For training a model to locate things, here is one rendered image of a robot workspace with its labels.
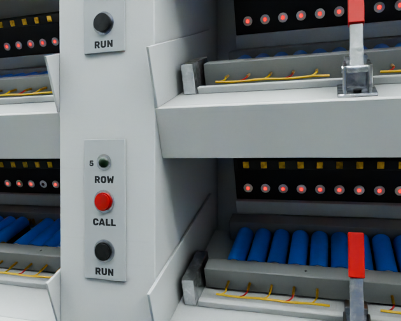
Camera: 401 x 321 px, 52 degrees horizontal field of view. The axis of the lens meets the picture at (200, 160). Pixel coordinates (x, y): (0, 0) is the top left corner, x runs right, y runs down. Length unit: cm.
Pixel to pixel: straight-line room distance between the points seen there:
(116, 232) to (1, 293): 18
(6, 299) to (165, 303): 18
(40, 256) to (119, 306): 15
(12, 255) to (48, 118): 19
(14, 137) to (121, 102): 12
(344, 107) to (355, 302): 15
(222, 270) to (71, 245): 14
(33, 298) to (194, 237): 18
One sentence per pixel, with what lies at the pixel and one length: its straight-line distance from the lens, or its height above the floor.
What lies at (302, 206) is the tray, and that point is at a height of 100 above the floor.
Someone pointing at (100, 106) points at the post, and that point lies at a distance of 37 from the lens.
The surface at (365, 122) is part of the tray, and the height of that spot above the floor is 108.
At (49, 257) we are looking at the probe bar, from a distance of 49.
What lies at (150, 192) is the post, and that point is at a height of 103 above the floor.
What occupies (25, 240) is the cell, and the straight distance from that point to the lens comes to 56.
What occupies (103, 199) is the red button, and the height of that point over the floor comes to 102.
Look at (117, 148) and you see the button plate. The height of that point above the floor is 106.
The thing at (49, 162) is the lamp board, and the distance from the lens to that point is 59.
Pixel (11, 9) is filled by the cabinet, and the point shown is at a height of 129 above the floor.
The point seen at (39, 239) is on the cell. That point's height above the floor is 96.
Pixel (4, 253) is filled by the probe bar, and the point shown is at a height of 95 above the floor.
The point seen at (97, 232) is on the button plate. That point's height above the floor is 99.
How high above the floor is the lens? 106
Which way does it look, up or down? level
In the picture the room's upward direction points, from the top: straight up
